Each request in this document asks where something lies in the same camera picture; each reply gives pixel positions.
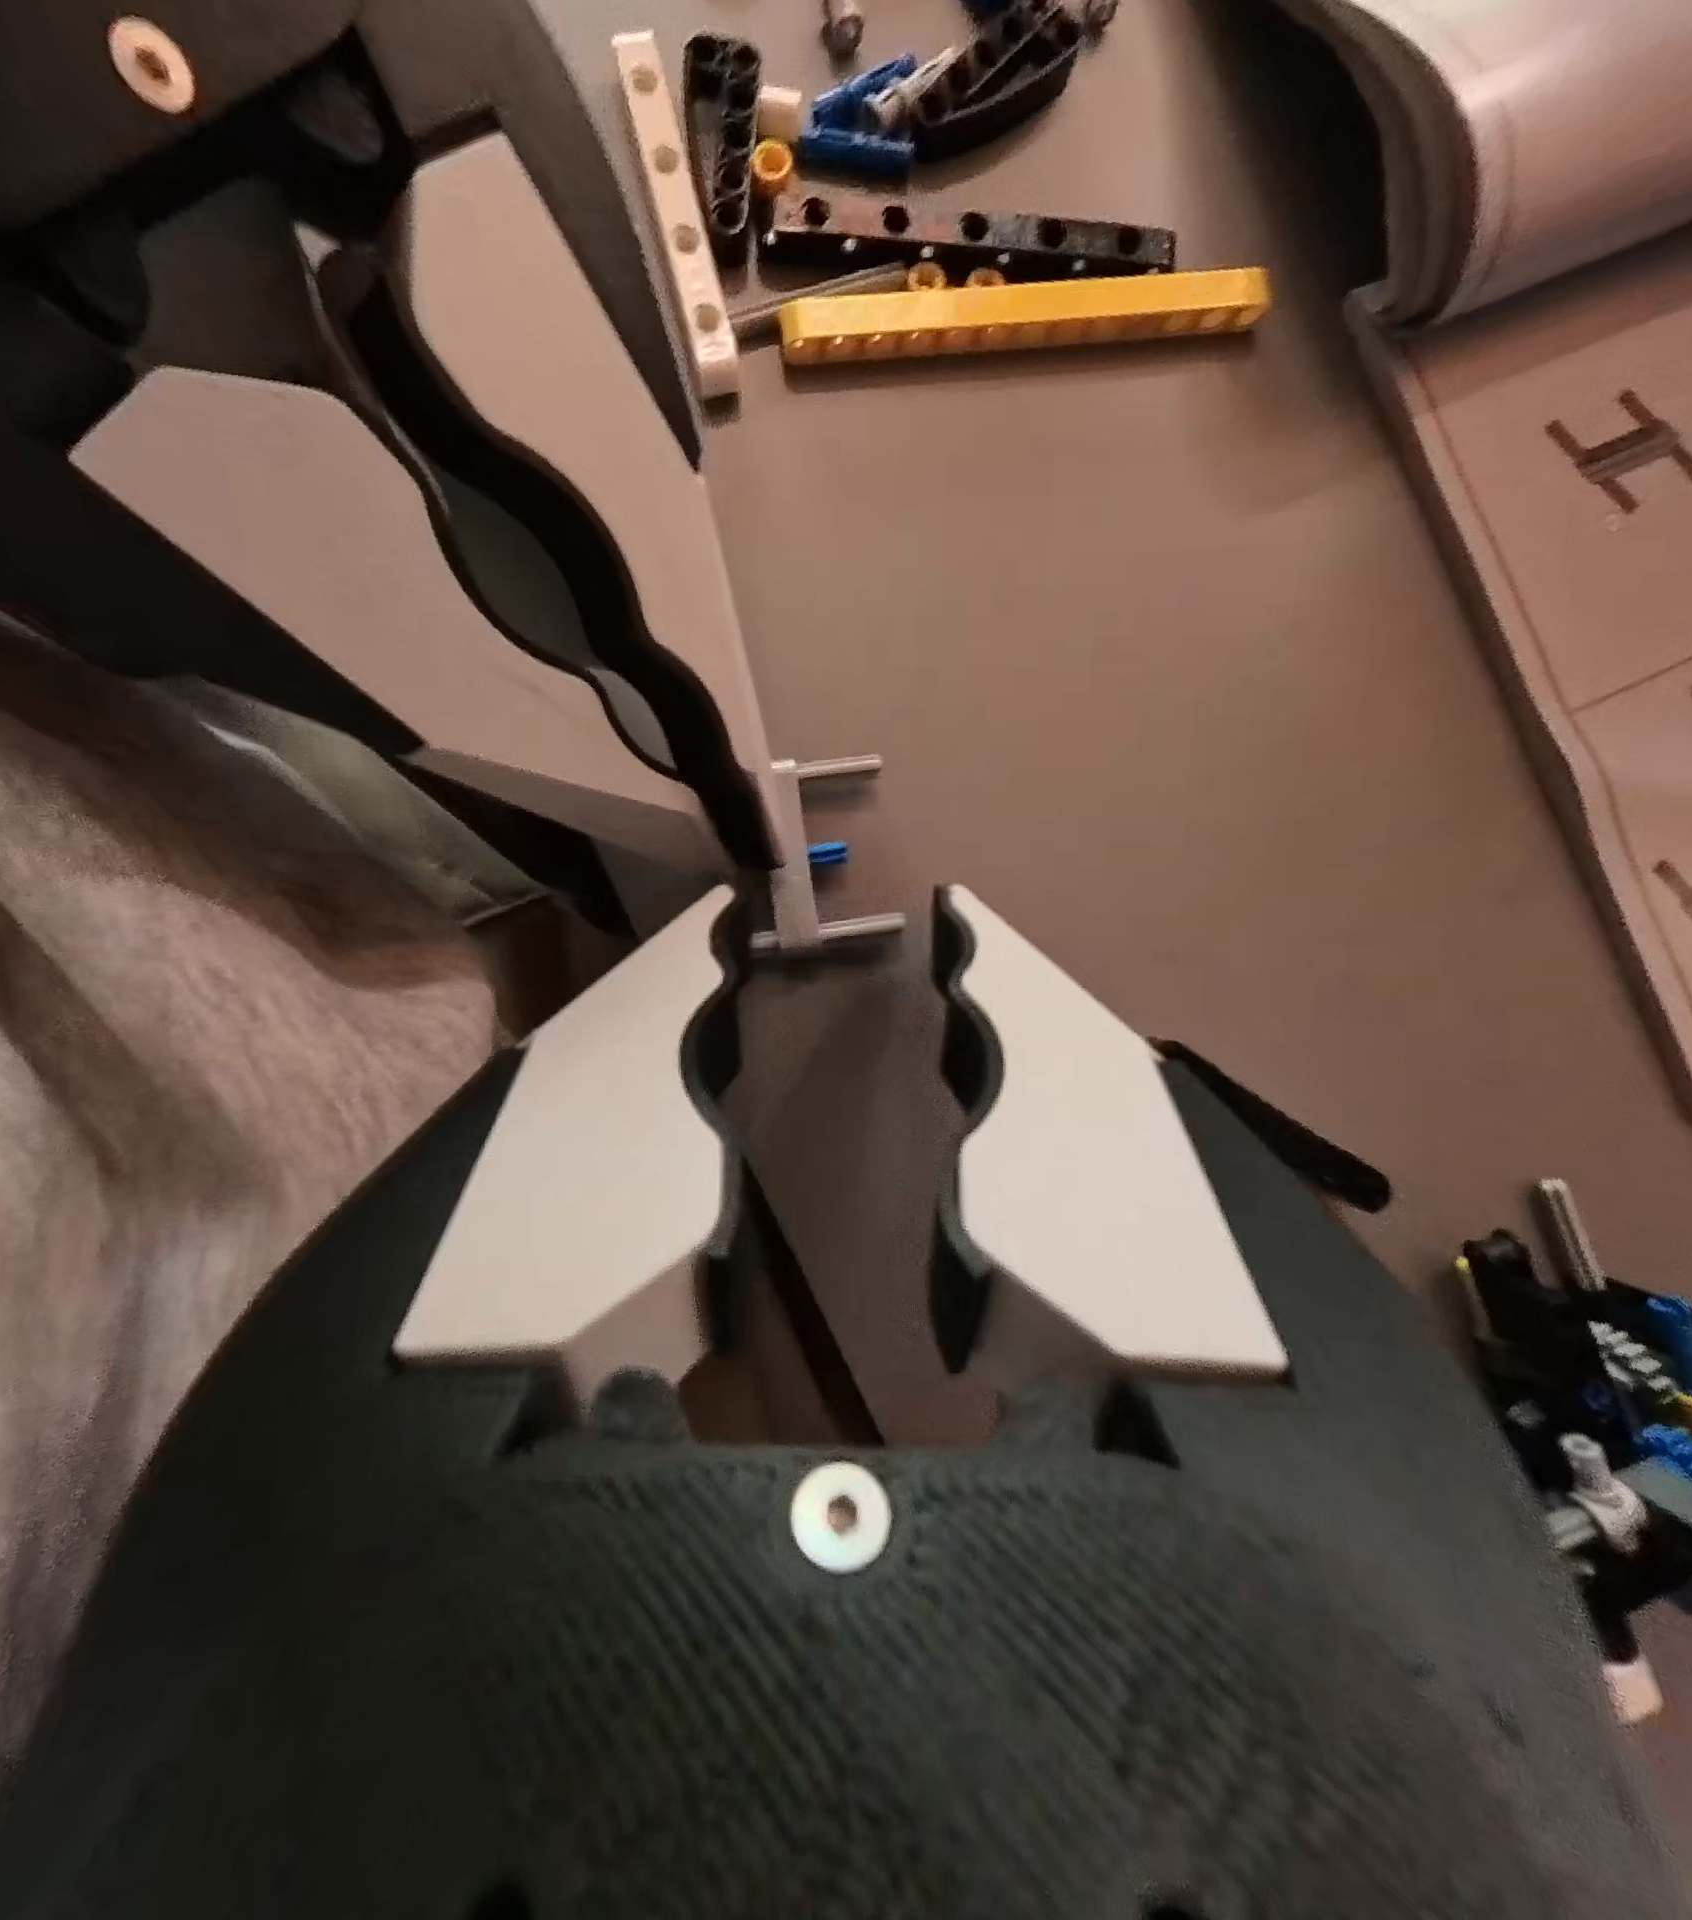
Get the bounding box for white long lego beam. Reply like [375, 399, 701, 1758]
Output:
[612, 32, 743, 403]

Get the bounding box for black long lego beam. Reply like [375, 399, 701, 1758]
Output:
[761, 193, 1180, 276]

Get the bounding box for multicoloured lego assembly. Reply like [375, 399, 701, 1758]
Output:
[1451, 1181, 1692, 1729]

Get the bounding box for black curved lego beam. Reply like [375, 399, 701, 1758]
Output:
[902, 0, 1091, 164]

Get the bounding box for grey lego axle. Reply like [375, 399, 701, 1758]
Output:
[729, 263, 911, 343]

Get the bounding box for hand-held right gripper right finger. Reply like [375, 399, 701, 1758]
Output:
[929, 882, 1292, 1386]

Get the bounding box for yellow long lego beam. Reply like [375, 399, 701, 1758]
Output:
[776, 267, 1271, 372]

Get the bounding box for lego instruction booklet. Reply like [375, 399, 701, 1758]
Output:
[1271, 0, 1692, 1129]

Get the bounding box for person's grey sweater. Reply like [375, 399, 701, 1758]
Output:
[0, 546, 525, 1920]

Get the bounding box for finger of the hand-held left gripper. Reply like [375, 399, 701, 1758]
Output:
[407, 0, 791, 872]
[67, 247, 776, 884]

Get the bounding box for small grey axle pins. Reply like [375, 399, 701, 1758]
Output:
[746, 755, 911, 967]

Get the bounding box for black and white lego piece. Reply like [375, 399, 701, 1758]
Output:
[1150, 1034, 1393, 1215]

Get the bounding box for grey lego pin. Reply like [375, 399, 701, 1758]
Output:
[860, 53, 961, 127]

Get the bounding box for black bent lego beam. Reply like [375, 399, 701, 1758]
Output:
[680, 32, 768, 273]

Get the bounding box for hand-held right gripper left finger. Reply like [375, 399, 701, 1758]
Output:
[392, 882, 749, 1370]

